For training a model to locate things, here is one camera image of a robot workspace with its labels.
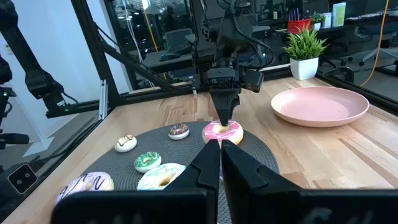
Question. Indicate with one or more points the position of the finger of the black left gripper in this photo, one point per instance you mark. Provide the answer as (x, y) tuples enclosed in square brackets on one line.
[(222, 102), (235, 101)]

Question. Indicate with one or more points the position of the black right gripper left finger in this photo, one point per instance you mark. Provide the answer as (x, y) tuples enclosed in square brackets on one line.
[(186, 205)]

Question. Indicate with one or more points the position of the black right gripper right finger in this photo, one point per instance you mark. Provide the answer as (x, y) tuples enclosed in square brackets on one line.
[(280, 205)]

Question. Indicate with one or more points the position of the large pink frosted donut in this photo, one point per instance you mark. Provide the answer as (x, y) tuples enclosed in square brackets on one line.
[(231, 133)]

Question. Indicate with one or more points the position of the large white glazed donut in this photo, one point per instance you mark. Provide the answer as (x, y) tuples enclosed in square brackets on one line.
[(149, 180)]

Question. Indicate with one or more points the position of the small chocolate frosted donut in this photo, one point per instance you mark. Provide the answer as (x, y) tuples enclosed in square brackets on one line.
[(174, 133)]

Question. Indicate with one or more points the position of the small green frosted donut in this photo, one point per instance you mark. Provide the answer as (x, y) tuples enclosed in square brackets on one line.
[(140, 165)]

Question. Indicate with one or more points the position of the small white sprinkled donut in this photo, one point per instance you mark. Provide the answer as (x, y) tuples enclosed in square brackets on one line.
[(129, 146)]

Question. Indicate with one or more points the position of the large purple frosted donut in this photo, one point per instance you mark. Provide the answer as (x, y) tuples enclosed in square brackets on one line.
[(104, 182)]

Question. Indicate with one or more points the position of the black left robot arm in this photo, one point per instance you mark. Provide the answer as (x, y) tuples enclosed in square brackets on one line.
[(231, 34)]

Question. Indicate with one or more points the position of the black jointed mount arm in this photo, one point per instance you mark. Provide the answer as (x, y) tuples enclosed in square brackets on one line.
[(40, 82)]

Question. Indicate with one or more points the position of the round grey woven placemat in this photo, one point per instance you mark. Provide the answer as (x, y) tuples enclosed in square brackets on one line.
[(174, 152)]

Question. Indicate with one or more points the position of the grey mesh office chair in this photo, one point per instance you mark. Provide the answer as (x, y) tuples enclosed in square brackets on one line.
[(178, 40)]

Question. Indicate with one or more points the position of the green plant in white pot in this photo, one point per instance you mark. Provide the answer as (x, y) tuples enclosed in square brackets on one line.
[(304, 67)]

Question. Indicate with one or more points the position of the pink plate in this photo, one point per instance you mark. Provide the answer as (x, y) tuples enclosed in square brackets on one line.
[(320, 109)]

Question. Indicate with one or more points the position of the red pen holder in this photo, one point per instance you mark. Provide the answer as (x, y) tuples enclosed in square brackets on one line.
[(298, 26)]

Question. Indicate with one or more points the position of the small potted desk plant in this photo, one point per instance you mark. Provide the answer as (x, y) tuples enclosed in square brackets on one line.
[(317, 25)]

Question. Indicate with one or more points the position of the white and green box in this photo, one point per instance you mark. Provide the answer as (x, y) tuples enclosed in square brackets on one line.
[(339, 14)]

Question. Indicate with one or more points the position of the silver aluminium bracket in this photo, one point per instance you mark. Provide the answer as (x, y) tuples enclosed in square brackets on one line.
[(103, 99)]

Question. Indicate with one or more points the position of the square black camera box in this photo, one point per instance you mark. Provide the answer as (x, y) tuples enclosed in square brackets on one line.
[(22, 179)]

